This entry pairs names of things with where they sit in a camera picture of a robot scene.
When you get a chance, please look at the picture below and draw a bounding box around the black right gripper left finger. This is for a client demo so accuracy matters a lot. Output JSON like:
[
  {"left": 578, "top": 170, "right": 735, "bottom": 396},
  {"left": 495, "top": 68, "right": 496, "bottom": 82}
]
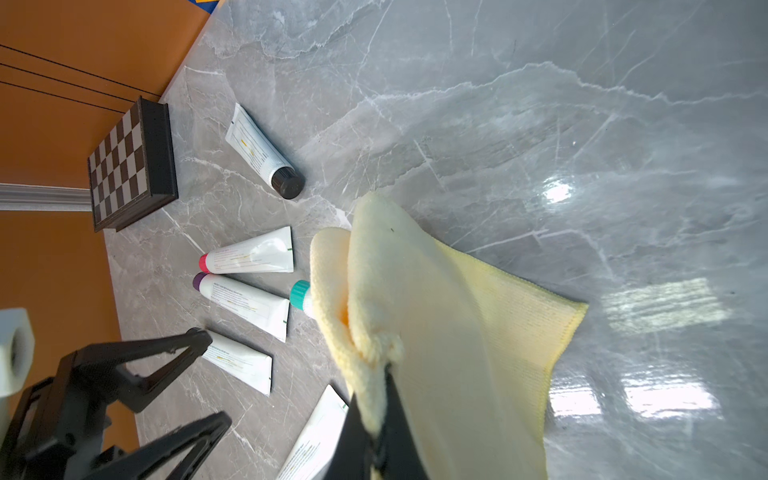
[{"left": 323, "top": 395, "right": 373, "bottom": 480}]

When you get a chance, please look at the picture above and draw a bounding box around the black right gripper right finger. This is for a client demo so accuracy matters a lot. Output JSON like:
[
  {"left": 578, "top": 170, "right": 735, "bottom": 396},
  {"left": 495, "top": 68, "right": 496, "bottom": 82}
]
[{"left": 380, "top": 365, "right": 428, "bottom": 480}]

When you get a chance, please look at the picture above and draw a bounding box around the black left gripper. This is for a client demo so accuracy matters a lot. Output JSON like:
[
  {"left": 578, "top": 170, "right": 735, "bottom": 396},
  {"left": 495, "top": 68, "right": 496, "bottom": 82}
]
[{"left": 1, "top": 328, "right": 232, "bottom": 480}]

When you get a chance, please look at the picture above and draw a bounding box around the white toothpaste tube purple cap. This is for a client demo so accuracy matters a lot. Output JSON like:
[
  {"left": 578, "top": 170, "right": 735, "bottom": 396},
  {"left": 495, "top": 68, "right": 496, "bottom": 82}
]
[{"left": 277, "top": 384, "right": 348, "bottom": 480}]

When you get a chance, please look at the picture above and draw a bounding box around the yellow cleaning cloth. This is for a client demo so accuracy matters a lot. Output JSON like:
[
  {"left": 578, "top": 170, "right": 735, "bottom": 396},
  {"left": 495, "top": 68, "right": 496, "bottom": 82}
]
[{"left": 310, "top": 192, "right": 588, "bottom": 479}]

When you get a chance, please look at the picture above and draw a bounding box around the white toothpaste tube flat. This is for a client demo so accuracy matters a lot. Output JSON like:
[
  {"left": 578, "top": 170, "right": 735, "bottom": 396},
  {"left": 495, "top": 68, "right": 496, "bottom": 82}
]
[{"left": 203, "top": 330, "right": 273, "bottom": 396}]

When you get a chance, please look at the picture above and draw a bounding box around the white tube green cap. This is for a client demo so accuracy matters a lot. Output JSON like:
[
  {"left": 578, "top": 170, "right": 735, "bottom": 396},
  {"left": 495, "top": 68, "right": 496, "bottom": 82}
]
[{"left": 289, "top": 280, "right": 316, "bottom": 319}]

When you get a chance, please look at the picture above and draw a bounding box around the white tube pink cap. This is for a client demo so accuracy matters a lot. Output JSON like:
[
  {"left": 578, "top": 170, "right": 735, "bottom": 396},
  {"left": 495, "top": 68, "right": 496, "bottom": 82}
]
[{"left": 198, "top": 226, "right": 294, "bottom": 274}]

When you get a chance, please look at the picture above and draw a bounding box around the white tube black cap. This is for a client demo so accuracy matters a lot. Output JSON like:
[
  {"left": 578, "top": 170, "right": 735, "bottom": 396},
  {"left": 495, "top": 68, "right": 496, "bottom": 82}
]
[{"left": 225, "top": 103, "right": 305, "bottom": 200}]

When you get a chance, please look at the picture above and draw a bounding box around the folding chessboard box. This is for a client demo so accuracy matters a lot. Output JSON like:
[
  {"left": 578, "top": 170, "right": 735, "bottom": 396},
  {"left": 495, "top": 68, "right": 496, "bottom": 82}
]
[{"left": 88, "top": 98, "right": 179, "bottom": 232}]

